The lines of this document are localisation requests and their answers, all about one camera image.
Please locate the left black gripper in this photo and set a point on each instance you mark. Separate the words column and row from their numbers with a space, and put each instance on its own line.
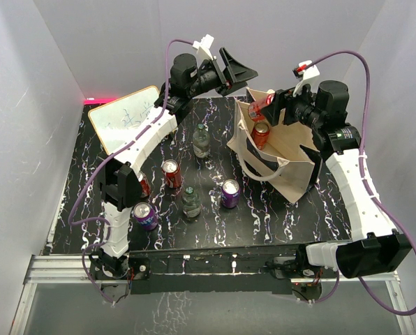
column 236, row 72

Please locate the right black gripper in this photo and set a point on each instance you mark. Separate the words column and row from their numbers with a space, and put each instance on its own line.
column 285, row 99

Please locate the red cola can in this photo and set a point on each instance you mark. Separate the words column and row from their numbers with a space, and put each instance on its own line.
column 146, row 188
column 172, row 173
column 255, row 109
column 260, row 134

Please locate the red cola can front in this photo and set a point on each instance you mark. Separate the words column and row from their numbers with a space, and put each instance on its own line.
column 260, row 134

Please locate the beige canvas tote bag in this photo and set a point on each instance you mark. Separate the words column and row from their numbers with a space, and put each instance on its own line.
column 289, row 161

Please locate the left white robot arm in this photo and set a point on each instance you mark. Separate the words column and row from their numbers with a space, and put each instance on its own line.
column 118, row 174

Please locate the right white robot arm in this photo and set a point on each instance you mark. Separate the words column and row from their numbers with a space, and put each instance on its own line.
column 376, row 246

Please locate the far clear glass bottle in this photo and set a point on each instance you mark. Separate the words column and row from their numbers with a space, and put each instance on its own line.
column 201, row 141

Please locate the clear glass bottle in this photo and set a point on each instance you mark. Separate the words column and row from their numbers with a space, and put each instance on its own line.
column 191, row 202
column 201, row 141

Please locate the purple soda can centre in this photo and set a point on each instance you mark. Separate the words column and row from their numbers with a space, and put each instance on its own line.
column 230, row 191

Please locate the purple soda can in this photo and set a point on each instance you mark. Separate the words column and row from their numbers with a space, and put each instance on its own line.
column 145, row 216
column 230, row 191

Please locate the near clear glass bottle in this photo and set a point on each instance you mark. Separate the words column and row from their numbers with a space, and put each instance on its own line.
column 191, row 202

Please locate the pink red marker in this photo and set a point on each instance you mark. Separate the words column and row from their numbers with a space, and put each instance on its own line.
column 95, row 101

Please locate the purple soda can left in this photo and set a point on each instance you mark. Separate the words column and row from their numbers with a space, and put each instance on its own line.
column 145, row 216

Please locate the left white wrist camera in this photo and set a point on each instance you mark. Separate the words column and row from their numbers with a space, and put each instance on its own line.
column 203, row 48

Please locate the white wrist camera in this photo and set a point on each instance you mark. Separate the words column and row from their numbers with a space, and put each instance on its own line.
column 307, row 73
column 203, row 48

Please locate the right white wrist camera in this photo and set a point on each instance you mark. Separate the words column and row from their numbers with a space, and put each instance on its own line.
column 307, row 73

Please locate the small whiteboard orange frame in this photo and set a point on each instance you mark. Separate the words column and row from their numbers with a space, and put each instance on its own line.
column 115, row 122

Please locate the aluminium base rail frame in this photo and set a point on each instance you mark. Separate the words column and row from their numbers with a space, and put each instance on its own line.
column 216, row 290

